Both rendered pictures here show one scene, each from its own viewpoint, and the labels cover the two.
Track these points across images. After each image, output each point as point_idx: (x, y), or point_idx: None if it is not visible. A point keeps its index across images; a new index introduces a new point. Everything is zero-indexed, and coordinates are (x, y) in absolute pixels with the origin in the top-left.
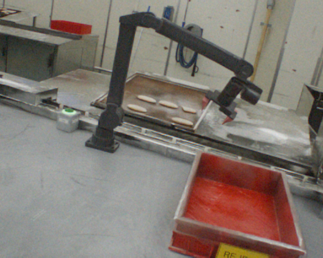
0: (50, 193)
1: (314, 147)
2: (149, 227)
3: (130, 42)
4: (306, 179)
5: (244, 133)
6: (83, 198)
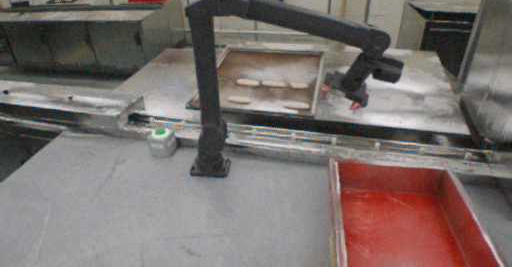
0: None
1: (463, 102)
2: None
3: (209, 40)
4: (470, 157)
5: (372, 103)
6: None
